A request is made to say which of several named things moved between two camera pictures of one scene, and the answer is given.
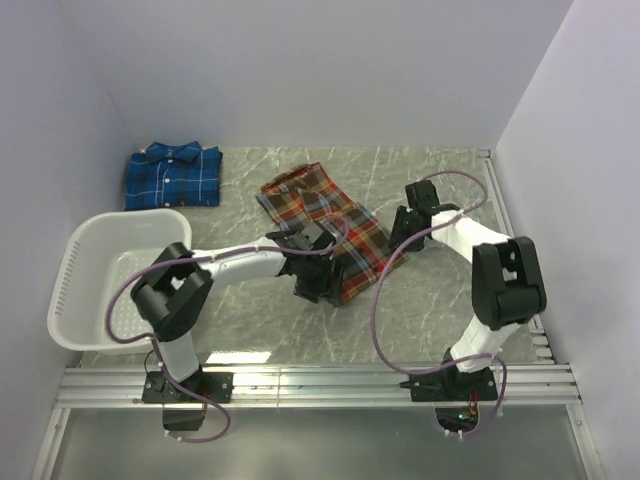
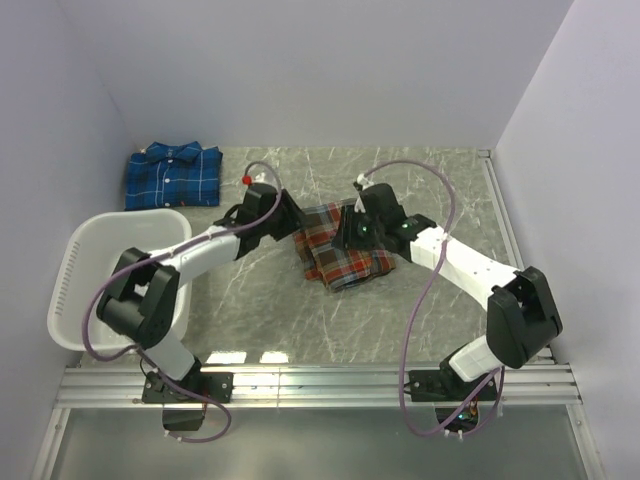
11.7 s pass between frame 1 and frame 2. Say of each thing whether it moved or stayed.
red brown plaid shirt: moved
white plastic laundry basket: stayed
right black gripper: moved
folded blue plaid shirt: stayed
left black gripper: moved
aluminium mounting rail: stayed
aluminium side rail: stayed
